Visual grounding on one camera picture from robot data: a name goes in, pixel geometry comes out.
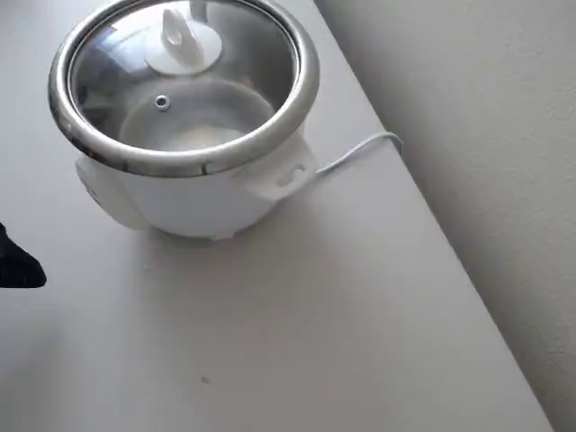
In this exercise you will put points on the white rice cooker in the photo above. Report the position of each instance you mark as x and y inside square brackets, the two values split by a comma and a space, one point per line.
[189, 202]

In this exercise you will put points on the steel inner pot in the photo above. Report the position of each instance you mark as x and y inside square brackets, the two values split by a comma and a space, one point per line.
[265, 90]

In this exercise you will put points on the black pointed object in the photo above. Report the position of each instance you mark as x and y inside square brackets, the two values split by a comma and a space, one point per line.
[20, 267]

